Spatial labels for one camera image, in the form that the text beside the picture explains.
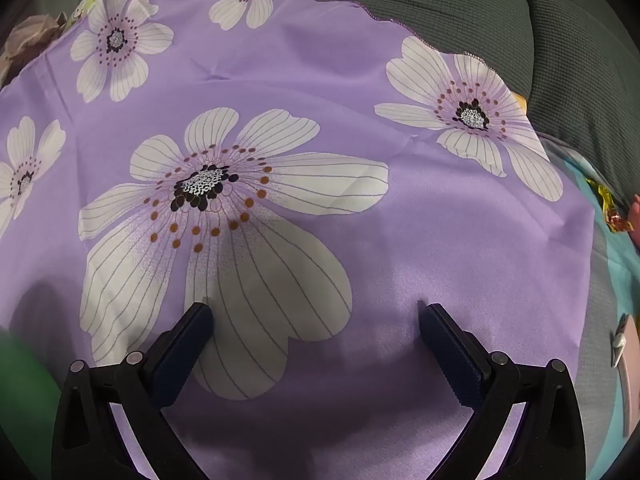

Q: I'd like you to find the yellow red snack wrapper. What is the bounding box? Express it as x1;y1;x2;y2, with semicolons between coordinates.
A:
585;177;636;233

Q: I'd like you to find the pale pink cloth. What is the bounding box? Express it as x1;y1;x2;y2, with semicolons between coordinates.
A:
617;320;640;436

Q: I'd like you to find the purple floral cloth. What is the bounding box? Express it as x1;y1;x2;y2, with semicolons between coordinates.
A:
0;0;596;480

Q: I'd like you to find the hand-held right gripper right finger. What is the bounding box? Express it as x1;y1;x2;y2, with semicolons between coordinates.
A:
417;301;587;480

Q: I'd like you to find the small white clip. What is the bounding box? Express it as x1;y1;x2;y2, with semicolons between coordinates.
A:
607;312;629;368

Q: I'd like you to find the green plastic container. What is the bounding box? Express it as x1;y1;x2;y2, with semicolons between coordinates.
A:
0;327;61;480

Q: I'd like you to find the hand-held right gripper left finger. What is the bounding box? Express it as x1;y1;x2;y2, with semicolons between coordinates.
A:
51;301;216;480

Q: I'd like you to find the brown crumpled cloth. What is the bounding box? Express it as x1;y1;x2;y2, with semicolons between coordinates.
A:
0;14;68;86

